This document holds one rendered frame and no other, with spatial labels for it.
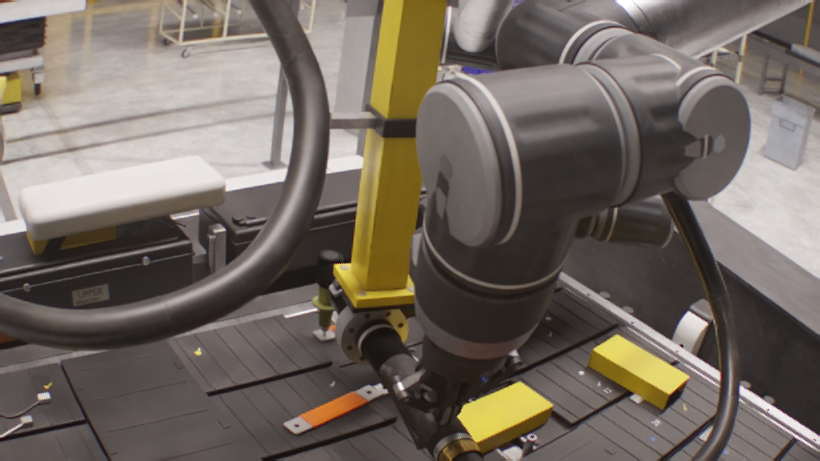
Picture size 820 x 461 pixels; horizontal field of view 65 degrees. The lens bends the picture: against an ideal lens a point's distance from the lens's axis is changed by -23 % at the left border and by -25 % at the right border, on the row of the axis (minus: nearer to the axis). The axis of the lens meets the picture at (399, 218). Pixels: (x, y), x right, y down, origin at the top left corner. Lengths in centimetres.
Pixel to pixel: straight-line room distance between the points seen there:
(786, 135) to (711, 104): 652
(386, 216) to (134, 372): 40
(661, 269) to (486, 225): 168
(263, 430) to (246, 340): 20
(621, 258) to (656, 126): 174
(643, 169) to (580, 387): 64
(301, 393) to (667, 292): 132
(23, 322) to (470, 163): 32
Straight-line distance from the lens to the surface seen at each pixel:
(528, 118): 48
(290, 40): 65
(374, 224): 88
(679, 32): 76
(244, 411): 99
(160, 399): 99
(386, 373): 89
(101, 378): 103
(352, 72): 500
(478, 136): 47
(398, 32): 82
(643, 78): 56
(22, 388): 103
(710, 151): 59
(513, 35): 73
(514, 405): 104
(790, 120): 705
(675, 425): 111
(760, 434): 116
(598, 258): 235
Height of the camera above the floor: 163
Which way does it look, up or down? 24 degrees down
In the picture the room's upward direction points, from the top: 8 degrees clockwise
